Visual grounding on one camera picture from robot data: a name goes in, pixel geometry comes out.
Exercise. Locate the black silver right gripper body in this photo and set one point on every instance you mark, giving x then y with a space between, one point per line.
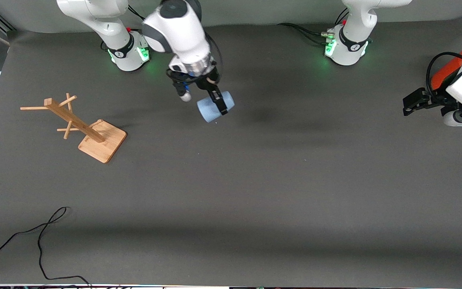
207 82

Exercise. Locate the light blue cup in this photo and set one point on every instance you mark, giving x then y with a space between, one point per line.
207 110

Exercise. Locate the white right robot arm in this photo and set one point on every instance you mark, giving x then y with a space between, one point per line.
102 24

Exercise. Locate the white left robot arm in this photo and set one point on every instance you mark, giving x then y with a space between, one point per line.
355 24

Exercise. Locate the orange can with silver lid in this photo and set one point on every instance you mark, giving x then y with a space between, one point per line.
447 72

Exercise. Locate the wooden mug tree rack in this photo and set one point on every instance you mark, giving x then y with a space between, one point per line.
94 140

